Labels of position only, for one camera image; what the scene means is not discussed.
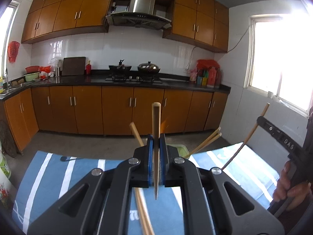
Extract steel range hood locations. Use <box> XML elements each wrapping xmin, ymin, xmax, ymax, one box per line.
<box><xmin>106</xmin><ymin>0</ymin><xmax>172</xmax><ymax>30</ymax></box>

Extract black wok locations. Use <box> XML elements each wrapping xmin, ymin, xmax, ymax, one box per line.
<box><xmin>109</xmin><ymin>59</ymin><xmax>132</xmax><ymax>73</ymax></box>

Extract white plastic bag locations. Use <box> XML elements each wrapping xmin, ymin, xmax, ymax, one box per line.
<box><xmin>50</xmin><ymin>56</ymin><xmax>63</xmax><ymax>69</ymax></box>

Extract white floral container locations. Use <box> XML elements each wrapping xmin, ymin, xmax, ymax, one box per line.
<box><xmin>0</xmin><ymin>149</ymin><xmax>13</xmax><ymax>211</ymax></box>

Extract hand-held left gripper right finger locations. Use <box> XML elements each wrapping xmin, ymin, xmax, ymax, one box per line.
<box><xmin>160</xmin><ymin>133</ymin><xmax>285</xmax><ymax>235</ymax></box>

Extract wooden wall cabinets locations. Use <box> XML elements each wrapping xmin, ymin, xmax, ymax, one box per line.
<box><xmin>21</xmin><ymin>0</ymin><xmax>229</xmax><ymax>53</ymax></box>

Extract wooden base cabinets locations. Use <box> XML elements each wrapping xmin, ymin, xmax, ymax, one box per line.
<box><xmin>4</xmin><ymin>86</ymin><xmax>229</xmax><ymax>152</ymax></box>

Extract dark lidded pot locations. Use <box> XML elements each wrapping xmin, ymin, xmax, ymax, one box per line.
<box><xmin>137</xmin><ymin>61</ymin><xmax>161</xmax><ymax>74</ymax></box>

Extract black kitchen countertop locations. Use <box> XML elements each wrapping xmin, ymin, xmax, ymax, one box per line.
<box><xmin>0</xmin><ymin>75</ymin><xmax>231</xmax><ymax>101</ymax></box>

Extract black gas stove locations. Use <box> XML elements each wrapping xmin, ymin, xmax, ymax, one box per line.
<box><xmin>106</xmin><ymin>75</ymin><xmax>164</xmax><ymax>84</ymax></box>

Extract blue white striped tablecloth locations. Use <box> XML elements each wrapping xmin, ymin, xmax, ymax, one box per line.
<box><xmin>12</xmin><ymin>142</ymin><xmax>291</xmax><ymax>235</ymax></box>

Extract green perforated utensil holder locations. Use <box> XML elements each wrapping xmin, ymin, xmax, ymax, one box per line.
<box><xmin>171</xmin><ymin>145</ymin><xmax>191</xmax><ymax>159</ymax></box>

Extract white power cable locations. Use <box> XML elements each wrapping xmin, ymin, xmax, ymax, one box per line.
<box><xmin>184</xmin><ymin>24</ymin><xmax>252</xmax><ymax>71</ymax></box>

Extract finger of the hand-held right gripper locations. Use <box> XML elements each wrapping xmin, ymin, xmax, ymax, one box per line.
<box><xmin>257</xmin><ymin>116</ymin><xmax>304</xmax><ymax>156</ymax></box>

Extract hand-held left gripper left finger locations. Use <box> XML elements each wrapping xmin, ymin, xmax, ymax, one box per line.
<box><xmin>27</xmin><ymin>133</ymin><xmax>155</xmax><ymax>235</ymax></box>

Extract red white bag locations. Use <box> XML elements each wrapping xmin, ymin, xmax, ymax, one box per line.
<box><xmin>39</xmin><ymin>66</ymin><xmax>56</xmax><ymax>79</ymax></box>

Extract dark brown sack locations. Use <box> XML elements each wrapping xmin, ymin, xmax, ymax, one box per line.
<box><xmin>0</xmin><ymin>120</ymin><xmax>17</xmax><ymax>157</ymax></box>

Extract steel sink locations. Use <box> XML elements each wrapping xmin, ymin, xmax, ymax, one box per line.
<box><xmin>0</xmin><ymin>86</ymin><xmax>25</xmax><ymax>96</ymax></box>

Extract red jug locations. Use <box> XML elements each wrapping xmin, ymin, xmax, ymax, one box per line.
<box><xmin>208</xmin><ymin>67</ymin><xmax>218</xmax><ymax>88</ymax></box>

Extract person's right hand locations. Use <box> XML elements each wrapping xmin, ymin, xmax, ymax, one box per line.
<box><xmin>272</xmin><ymin>162</ymin><xmax>312</xmax><ymax>211</ymax></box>

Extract red hanging plastic bag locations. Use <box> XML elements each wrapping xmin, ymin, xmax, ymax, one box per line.
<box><xmin>7</xmin><ymin>41</ymin><xmax>20</xmax><ymax>63</ymax></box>

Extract green basin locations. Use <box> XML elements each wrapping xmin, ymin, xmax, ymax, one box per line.
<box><xmin>24</xmin><ymin>72</ymin><xmax>41</xmax><ymax>82</ymax></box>

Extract large kitchen window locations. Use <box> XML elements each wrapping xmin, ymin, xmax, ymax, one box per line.
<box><xmin>248</xmin><ymin>15</ymin><xmax>313</xmax><ymax>117</ymax></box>

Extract small kitchen window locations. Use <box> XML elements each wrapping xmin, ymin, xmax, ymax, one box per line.
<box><xmin>0</xmin><ymin>1</ymin><xmax>20</xmax><ymax>79</ymax></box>

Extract dark cutting board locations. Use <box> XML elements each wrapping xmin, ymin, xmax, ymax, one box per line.
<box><xmin>61</xmin><ymin>57</ymin><xmax>86</xmax><ymax>76</ymax></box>

